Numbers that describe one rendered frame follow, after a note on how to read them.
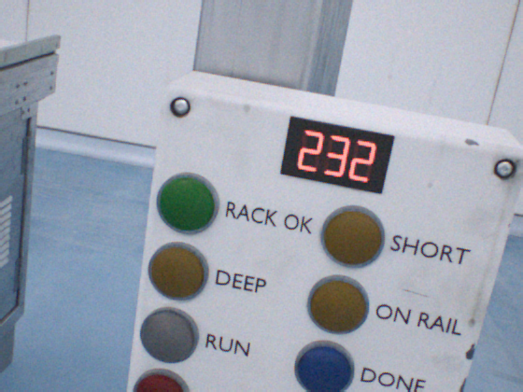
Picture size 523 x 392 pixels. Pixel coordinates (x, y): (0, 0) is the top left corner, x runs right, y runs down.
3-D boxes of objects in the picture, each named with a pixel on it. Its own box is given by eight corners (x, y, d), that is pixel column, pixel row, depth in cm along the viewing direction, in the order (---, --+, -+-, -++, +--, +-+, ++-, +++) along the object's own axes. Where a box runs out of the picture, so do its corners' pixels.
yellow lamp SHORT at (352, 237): (375, 273, 36) (388, 219, 35) (318, 261, 36) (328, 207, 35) (375, 267, 36) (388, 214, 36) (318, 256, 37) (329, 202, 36)
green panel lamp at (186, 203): (209, 240, 36) (217, 185, 36) (153, 228, 37) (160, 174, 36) (212, 233, 37) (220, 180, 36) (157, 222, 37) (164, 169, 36)
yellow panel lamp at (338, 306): (360, 341, 37) (372, 290, 36) (303, 329, 37) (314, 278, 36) (360, 333, 38) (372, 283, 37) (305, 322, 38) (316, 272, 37)
